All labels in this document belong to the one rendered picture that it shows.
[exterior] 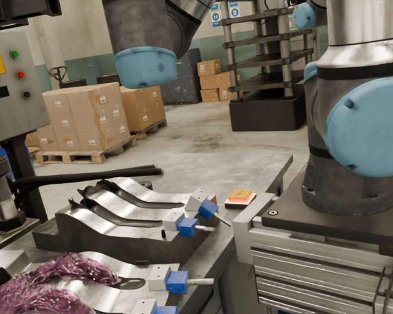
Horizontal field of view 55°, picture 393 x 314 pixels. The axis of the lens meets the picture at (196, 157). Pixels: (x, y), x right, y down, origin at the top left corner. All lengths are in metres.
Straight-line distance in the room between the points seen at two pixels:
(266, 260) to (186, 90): 7.46
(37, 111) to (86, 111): 3.24
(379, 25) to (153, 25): 0.24
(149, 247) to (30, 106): 0.95
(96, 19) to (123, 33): 9.63
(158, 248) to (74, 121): 4.29
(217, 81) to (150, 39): 7.38
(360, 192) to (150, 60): 0.36
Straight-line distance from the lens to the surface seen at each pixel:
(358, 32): 0.45
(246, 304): 1.40
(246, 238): 0.73
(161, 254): 0.94
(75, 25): 10.03
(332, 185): 0.61
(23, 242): 1.36
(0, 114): 1.63
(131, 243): 0.99
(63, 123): 5.29
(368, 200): 0.62
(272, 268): 0.74
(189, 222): 0.94
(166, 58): 0.47
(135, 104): 5.66
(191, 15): 0.58
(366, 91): 0.42
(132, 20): 0.46
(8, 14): 0.54
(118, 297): 0.84
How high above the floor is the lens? 1.33
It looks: 17 degrees down
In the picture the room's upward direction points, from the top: 10 degrees counter-clockwise
